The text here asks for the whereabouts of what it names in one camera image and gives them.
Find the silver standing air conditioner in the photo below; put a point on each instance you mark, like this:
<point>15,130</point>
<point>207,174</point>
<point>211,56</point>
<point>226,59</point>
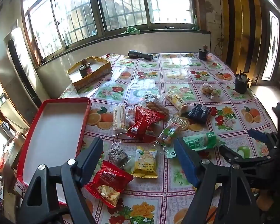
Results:
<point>21,70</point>

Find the clear twisted pastry packet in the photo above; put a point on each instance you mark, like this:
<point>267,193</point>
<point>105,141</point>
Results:
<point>157,106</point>

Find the dark blue snack packet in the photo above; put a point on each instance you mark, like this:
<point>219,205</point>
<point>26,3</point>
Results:
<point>198,114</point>

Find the small dark motor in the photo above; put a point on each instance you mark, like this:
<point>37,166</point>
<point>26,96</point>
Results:
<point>203,54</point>

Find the clear nut bar packet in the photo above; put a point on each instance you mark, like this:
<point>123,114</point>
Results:
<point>117,155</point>

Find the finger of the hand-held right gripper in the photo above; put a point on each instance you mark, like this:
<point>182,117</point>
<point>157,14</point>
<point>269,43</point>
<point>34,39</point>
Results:
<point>226,151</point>
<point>256,134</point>

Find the green bottle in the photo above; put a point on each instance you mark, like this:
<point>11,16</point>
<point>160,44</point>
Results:
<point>195,21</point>

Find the black cylindrical motor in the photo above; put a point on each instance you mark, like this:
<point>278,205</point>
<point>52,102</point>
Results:
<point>240,84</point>

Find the clear orange snack packet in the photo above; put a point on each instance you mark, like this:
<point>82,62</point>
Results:
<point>171,131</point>

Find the red chip-print snack packet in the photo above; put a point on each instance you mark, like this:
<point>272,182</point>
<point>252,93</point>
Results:
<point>107,182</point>

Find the frosted glass door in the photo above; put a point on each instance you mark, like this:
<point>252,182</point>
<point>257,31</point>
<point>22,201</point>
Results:
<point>274,46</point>

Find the green white snack packet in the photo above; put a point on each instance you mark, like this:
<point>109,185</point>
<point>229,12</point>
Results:
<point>200,142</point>

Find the yellow cardboard box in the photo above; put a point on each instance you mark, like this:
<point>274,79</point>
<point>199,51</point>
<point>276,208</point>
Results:
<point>100,72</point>

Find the yellow biscuit packet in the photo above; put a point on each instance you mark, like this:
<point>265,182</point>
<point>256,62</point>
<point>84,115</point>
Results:
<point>144,163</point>

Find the plain red snack packet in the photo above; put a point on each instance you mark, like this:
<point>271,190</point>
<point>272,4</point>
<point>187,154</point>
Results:
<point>144,123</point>

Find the green cloth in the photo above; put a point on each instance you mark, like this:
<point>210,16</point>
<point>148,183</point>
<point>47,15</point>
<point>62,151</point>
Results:
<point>131,30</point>

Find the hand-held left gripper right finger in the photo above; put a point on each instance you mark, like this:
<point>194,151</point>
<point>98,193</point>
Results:
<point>184,161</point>

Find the white bar packet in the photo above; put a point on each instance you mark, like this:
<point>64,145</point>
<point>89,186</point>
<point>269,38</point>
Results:
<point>119,119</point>

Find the golden panelled door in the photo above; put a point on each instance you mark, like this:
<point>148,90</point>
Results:
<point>238,28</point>

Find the clear round cookie packet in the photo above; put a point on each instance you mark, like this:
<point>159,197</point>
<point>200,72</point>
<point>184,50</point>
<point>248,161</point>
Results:
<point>208,90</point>

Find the red tray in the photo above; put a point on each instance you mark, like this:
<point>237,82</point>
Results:
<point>49,126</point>

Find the long yellow snack packet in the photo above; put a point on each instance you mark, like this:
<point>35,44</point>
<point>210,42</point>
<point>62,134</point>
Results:
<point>176,100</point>

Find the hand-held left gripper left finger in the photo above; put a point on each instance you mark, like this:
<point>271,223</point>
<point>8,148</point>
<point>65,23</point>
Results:
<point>91,158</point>

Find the floral fruit-print tablecloth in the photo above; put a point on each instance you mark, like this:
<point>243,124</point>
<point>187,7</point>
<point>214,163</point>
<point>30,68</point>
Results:
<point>154,74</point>

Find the black flashlight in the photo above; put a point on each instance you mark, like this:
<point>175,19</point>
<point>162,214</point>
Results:
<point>140,54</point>

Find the barred window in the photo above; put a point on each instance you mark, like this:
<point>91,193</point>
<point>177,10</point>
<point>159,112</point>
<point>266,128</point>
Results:
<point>91,9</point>

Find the silver kettle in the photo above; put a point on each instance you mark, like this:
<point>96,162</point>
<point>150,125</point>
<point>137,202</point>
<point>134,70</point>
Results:
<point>7,128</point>

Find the red-label cylindrical motor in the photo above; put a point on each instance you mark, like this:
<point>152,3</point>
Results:
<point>85,71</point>

